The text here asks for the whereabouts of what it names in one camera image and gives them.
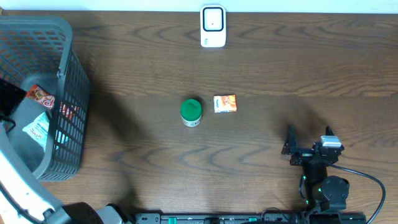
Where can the orange white tissue pack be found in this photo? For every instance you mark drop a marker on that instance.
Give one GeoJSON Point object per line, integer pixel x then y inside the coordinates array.
{"type": "Point", "coordinates": [225, 103]}

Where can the green lid jar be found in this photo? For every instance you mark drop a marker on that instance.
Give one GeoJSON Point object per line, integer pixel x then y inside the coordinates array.
{"type": "Point", "coordinates": [191, 112]}

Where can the orange chocolate bar wrapper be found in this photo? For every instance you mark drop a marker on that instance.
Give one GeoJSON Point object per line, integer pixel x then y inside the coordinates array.
{"type": "Point", "coordinates": [41, 96]}

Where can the grey plastic mesh basket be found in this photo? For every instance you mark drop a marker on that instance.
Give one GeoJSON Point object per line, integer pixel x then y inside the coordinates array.
{"type": "Point", "coordinates": [37, 50]}

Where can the mint green wipes packet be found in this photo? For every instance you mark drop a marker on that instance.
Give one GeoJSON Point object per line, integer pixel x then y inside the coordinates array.
{"type": "Point", "coordinates": [38, 130]}

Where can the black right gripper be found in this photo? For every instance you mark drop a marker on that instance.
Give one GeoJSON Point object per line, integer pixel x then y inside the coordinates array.
{"type": "Point", "coordinates": [303, 154]}

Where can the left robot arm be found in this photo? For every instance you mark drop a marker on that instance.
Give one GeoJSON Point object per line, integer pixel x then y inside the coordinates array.
{"type": "Point", "coordinates": [23, 198]}

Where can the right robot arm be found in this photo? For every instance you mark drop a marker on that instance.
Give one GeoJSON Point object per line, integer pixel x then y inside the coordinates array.
{"type": "Point", "coordinates": [325, 194]}

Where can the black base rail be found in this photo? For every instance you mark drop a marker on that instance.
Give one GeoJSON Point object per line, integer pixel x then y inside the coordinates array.
{"type": "Point", "coordinates": [272, 218]}

